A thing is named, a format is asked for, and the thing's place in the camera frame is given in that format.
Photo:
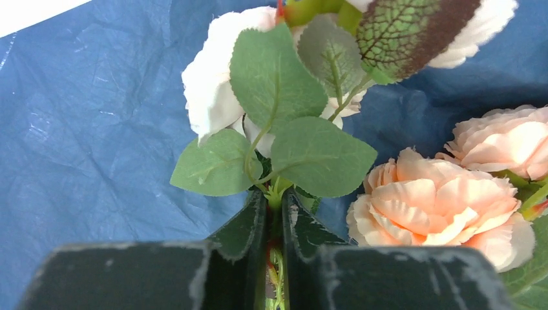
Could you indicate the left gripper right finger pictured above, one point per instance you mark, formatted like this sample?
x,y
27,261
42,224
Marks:
x,y
323,271

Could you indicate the blue wrapping paper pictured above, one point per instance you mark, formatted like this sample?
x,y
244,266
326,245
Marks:
x,y
93,120

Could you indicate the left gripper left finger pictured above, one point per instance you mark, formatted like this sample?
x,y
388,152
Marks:
x,y
224,271

